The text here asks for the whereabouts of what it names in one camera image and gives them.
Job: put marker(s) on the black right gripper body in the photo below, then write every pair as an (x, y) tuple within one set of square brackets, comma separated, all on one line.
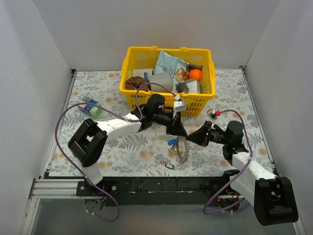
[(207, 133)]

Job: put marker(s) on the floral table mat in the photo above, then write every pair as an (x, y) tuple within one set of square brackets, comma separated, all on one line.
[(134, 155)]

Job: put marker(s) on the grey paper roll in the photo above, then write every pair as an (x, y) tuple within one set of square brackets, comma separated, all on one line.
[(163, 79)]

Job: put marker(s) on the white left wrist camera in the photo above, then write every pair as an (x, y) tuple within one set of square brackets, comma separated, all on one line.
[(179, 106)]

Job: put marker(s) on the orange fruit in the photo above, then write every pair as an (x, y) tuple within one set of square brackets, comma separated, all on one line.
[(195, 74)]

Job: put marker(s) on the clear bag with dark item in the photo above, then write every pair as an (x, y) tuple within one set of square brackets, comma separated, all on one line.
[(188, 86)]

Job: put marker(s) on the brown wrapped snack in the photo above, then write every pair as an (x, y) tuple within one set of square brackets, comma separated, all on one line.
[(194, 67)]

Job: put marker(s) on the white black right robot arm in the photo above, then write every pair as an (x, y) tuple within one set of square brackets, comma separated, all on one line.
[(272, 197)]

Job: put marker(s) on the white box in basket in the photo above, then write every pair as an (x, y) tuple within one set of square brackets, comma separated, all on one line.
[(144, 73)]

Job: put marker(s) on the large silver keyring with chain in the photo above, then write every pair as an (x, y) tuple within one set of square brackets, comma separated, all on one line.
[(181, 149)]

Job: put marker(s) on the key with black tag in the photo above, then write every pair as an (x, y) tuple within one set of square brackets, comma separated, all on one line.
[(167, 165)]

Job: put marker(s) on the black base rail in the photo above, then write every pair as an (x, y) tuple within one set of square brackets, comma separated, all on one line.
[(162, 190)]

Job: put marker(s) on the key with blue tag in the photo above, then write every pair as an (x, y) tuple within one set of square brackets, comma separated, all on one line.
[(171, 145)]

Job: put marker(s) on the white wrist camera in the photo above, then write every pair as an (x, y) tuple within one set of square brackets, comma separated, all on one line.
[(179, 106), (213, 115)]

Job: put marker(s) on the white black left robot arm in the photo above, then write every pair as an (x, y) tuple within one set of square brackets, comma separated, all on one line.
[(89, 140)]

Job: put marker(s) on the light blue snack bag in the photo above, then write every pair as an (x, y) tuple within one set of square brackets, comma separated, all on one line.
[(176, 67)]

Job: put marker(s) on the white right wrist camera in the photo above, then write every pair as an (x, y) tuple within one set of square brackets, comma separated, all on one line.
[(213, 115)]

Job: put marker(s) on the blue green carton pack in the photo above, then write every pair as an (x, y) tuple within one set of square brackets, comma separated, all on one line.
[(88, 109)]

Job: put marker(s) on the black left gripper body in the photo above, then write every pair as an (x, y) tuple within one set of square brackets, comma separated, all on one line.
[(173, 123)]

